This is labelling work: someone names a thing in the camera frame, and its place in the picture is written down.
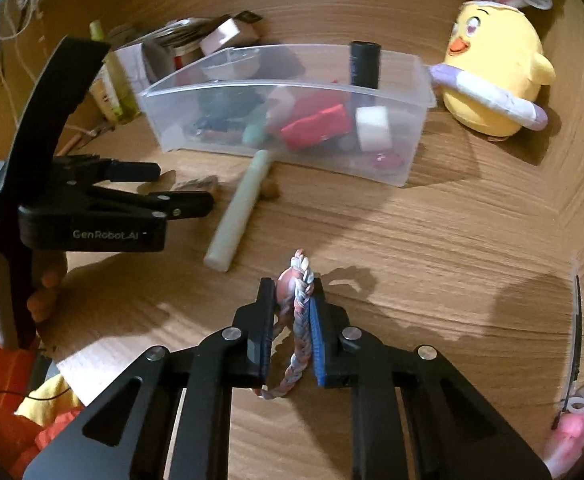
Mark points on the yellow-green bottle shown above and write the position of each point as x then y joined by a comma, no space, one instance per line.
117,90

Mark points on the dark green pouch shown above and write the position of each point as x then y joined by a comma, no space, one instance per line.
227,107

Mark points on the black cylindrical bottle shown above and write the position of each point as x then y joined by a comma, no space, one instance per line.
364,67

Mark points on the white foam block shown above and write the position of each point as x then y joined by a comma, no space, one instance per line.
373,127

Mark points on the red block in bin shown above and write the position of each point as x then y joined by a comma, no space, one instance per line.
314,125

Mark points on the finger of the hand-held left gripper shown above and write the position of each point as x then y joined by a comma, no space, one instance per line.
182,205
132,171

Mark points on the pale green tube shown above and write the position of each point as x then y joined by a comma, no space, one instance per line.
237,215

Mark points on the small pink object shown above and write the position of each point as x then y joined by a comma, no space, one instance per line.
386,161

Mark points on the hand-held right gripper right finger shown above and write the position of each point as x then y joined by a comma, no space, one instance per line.
319,345

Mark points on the yellow cloth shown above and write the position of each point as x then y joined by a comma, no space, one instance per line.
47,400

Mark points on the clear plastic storage bin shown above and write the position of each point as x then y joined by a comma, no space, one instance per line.
197,105

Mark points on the thin black strip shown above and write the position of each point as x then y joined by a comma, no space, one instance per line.
576,330

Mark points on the person's left hand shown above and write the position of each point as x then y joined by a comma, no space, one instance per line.
47,285

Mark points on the grey rolled sheet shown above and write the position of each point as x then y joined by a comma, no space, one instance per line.
154,62

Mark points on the small cardboard box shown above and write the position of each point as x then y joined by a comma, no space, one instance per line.
229,32

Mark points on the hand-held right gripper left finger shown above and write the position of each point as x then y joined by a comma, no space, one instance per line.
259,340

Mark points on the yellow chick plush toy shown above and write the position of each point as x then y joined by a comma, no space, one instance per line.
496,60

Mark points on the wooden pencil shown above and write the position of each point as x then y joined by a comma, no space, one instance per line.
79,137

